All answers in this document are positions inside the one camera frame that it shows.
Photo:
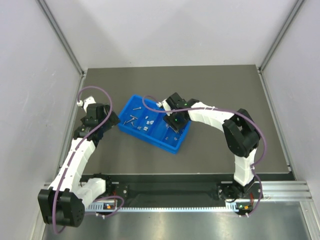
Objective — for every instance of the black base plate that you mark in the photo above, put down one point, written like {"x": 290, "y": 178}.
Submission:
{"x": 213, "y": 190}

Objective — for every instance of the blue compartment bin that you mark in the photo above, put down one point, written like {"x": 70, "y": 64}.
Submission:
{"x": 157, "y": 132}

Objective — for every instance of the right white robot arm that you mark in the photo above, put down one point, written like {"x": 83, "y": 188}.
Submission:
{"x": 241, "y": 136}

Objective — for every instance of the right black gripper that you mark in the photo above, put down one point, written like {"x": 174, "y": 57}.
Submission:
{"x": 175, "y": 127}

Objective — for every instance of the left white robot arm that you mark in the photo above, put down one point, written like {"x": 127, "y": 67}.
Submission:
{"x": 64, "y": 202}

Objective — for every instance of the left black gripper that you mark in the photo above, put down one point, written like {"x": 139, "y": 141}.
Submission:
{"x": 110, "y": 120}

